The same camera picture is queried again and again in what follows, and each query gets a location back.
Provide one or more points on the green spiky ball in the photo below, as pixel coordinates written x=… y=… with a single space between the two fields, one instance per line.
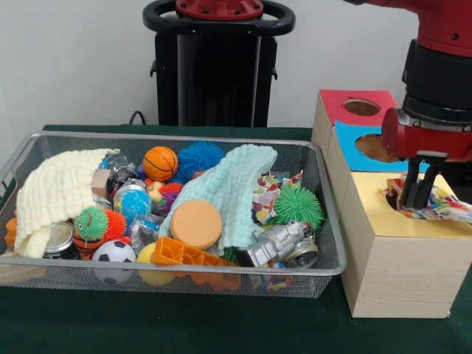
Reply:
x=296 y=206

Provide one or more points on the small soccer ball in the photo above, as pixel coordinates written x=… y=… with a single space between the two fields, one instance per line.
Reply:
x=112 y=252

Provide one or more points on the multicolour spotted cloth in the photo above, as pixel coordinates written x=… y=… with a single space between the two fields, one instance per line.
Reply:
x=446 y=206

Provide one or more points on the blue spiky ball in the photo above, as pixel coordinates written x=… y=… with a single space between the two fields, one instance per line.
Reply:
x=199 y=158

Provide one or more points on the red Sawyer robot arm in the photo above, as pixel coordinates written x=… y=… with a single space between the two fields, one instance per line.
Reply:
x=442 y=66

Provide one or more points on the orange plastic block toy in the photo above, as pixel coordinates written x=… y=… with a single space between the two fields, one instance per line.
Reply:
x=177 y=254

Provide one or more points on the light blue cloth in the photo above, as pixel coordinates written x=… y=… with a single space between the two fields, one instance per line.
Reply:
x=221 y=184

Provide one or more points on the wooden box with three holes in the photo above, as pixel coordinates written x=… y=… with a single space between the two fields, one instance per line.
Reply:
x=398 y=273

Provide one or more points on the blue globe ball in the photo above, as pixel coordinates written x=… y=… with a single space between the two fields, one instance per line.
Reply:
x=134 y=204

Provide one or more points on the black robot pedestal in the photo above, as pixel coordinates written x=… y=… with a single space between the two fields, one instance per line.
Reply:
x=217 y=73

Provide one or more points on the cream white cloth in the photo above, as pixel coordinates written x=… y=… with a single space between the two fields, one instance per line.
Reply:
x=51 y=188

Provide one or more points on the silver robot toy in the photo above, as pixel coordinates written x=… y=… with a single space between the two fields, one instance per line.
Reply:
x=276 y=239

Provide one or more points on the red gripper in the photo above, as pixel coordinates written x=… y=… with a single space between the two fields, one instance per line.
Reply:
x=424 y=140

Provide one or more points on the tan toy burger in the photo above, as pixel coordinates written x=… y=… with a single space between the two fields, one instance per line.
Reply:
x=195 y=225

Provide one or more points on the small orange basketball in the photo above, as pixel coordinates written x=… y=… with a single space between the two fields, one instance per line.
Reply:
x=160 y=164

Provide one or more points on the dark green table cloth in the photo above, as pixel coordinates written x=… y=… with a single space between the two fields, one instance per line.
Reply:
x=184 y=324

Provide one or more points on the clear mesh bin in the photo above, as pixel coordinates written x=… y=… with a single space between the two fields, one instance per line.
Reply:
x=321 y=284

